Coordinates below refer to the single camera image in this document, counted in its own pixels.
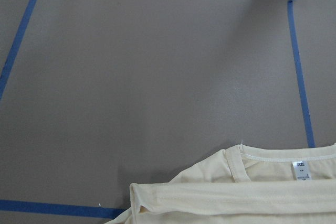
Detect yellow long-sleeve printed shirt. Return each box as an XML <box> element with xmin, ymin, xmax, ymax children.
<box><xmin>113</xmin><ymin>145</ymin><xmax>335</xmax><ymax>223</ymax></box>

